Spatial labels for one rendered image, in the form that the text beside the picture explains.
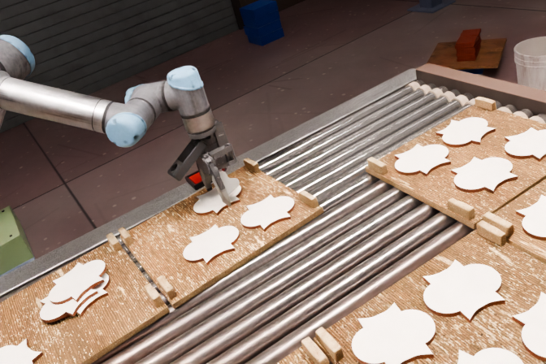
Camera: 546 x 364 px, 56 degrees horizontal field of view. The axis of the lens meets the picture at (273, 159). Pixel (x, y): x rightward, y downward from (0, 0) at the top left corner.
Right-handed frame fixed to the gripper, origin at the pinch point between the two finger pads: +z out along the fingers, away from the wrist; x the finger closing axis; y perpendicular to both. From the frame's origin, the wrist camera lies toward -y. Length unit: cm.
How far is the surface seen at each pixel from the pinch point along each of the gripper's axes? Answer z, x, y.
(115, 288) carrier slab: 1.8, -10.4, -32.9
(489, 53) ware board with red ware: 73, 121, 266
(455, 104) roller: 2, -16, 74
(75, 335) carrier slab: 2.3, -17.6, -44.3
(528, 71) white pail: 61, 61, 222
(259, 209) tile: 0.2, -14.2, 4.7
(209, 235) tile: 0.4, -12.7, -9.1
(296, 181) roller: 2.7, -7.7, 19.9
